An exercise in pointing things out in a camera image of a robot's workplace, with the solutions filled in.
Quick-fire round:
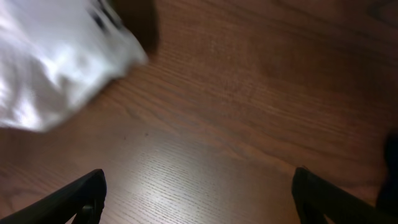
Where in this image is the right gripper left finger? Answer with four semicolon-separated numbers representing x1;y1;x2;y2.
1;169;107;224

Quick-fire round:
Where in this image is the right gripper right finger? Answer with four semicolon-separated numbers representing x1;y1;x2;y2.
292;167;397;224

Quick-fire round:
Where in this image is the white t-shirt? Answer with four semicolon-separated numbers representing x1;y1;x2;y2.
1;0;147;132

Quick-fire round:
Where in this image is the black t-shirt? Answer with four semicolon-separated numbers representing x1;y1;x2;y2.
376;132;397;217

